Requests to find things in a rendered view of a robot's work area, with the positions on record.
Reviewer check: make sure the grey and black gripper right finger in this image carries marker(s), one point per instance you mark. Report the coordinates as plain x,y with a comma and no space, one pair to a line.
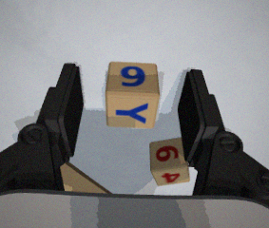
206,144

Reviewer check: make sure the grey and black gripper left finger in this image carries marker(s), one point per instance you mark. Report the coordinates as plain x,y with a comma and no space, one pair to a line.
28,163

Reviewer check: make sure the wooden letter block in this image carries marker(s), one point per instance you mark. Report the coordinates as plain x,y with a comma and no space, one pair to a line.
132,95
167,164

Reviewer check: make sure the tan square mat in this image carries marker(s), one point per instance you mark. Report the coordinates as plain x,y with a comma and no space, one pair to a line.
76,180

